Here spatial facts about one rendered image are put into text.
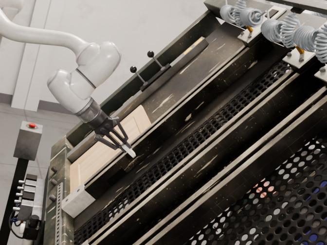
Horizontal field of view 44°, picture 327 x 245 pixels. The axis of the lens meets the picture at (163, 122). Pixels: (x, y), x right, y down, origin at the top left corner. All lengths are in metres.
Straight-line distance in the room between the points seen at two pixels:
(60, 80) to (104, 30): 3.76
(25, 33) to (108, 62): 0.33
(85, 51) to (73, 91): 0.15
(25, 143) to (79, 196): 0.75
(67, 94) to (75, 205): 0.51
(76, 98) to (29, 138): 0.93
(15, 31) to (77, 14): 3.49
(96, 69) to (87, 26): 3.68
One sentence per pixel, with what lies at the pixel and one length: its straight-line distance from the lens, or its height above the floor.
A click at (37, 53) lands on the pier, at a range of 5.01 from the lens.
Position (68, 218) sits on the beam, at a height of 0.90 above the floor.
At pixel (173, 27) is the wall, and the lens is 5.51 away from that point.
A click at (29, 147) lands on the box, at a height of 0.83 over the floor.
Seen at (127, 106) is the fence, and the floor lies 1.26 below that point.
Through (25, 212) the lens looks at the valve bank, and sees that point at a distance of 2.04.
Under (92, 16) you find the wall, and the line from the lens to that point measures 5.13.
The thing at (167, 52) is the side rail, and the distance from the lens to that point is 2.33.
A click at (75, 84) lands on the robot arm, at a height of 1.47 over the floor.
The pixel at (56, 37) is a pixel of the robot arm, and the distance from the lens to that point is 1.57.
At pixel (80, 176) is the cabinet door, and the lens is 1.98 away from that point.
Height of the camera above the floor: 1.87
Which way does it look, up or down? 17 degrees down
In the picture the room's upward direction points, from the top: 20 degrees clockwise
